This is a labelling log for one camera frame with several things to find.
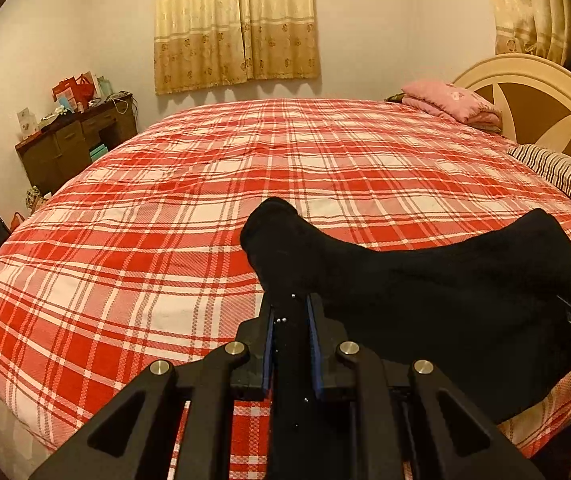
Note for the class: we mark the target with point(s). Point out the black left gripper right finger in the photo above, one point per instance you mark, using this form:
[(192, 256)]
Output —
[(401, 421)]

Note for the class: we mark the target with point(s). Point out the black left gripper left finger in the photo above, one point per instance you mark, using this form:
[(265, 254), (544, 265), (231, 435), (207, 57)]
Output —
[(172, 420)]

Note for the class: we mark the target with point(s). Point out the black pants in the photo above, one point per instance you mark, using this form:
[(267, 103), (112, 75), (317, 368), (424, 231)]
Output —
[(489, 310)]

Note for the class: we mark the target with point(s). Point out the red plaid bed cover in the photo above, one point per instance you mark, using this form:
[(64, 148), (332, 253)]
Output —
[(137, 258)]

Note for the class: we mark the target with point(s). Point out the striped pillow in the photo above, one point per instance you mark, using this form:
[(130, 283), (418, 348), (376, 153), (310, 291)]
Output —
[(552, 166)]

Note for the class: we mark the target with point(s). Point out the cream wooden headboard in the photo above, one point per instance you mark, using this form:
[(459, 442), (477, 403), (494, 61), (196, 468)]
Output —
[(533, 95)]

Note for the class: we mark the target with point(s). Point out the dark wooden desk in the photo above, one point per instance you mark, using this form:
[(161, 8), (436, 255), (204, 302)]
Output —
[(61, 150)]

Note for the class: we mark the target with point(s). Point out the pink folded blanket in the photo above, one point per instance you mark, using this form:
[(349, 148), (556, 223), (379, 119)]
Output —
[(445, 100)]

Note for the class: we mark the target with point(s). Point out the white greeting card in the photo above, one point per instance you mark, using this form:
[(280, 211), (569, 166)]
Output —
[(28, 123)]

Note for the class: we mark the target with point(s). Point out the red gift bag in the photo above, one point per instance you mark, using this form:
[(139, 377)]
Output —
[(77, 91)]

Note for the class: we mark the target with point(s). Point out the beige patterned window curtain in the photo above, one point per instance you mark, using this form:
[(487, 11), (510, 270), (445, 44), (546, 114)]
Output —
[(203, 44)]

